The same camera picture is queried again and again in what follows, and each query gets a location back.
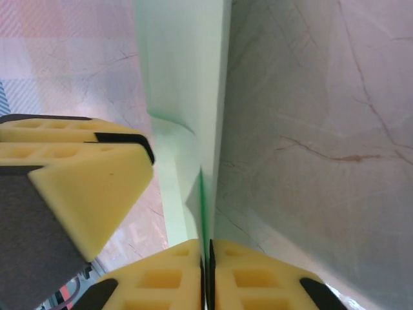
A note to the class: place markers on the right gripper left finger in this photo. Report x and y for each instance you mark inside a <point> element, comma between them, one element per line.
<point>155,284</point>

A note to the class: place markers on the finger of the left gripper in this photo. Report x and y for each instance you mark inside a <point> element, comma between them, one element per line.
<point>64,129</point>
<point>96,193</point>

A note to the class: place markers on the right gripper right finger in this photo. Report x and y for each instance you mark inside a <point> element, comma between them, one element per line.
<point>258,284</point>

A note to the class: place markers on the light green paper sheet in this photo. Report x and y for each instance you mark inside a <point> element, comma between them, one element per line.
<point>180,64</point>

